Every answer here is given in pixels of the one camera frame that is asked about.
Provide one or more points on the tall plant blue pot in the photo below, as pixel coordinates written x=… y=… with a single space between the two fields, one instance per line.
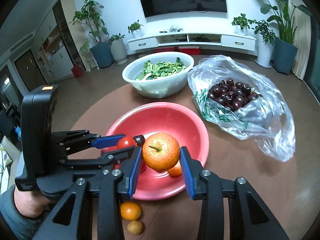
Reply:
x=90 y=16

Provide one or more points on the right plants in pots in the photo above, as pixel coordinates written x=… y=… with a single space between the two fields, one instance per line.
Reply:
x=279 y=30

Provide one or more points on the clear plastic bag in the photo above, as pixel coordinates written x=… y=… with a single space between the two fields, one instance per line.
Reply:
x=264 y=115

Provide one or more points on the small mandarin in bowl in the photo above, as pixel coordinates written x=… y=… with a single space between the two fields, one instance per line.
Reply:
x=176 y=171

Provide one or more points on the person's left hand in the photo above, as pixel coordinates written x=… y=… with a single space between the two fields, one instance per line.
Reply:
x=30 y=204

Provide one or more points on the brown longan upper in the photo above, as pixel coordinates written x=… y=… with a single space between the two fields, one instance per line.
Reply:
x=135 y=227

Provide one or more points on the small plant on cabinet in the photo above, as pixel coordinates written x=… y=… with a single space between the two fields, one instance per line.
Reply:
x=135 y=29

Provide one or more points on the dark sleeve forearm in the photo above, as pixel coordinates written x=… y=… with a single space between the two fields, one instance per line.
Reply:
x=13 y=224

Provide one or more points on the red bin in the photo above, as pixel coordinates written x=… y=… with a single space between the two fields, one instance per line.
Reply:
x=77 y=71

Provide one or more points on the white plastic basin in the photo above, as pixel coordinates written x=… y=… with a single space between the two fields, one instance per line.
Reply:
x=163 y=87

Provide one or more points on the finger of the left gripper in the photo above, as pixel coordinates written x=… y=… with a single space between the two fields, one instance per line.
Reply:
x=107 y=141
x=125 y=157

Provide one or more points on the pile of dark cherries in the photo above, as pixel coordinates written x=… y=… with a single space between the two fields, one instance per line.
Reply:
x=233 y=95

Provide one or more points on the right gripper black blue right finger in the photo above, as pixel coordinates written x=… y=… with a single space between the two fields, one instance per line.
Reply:
x=249 y=216

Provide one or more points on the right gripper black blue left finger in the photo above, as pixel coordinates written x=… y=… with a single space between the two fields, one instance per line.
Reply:
x=82 y=180

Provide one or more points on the red tomato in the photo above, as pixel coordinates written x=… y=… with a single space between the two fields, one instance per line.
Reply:
x=143 y=166
x=125 y=142

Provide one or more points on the white tv cabinet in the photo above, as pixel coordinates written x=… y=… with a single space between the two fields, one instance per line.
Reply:
x=217 y=41

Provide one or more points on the dark cherry in bowl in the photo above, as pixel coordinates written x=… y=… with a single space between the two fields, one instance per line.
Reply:
x=139 y=140

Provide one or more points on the white shelving cabinet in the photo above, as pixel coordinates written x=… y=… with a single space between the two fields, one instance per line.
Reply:
x=57 y=43

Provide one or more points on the plant in white pot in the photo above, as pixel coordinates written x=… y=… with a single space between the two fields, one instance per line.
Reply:
x=118 y=49

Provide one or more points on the large mandarin with stem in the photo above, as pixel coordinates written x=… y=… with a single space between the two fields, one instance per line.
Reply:
x=161 y=151

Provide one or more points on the smooth orange upper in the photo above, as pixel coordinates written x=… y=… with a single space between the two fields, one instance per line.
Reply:
x=130 y=211

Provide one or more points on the green leafy vegetables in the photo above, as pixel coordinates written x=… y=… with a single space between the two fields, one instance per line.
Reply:
x=159 y=70

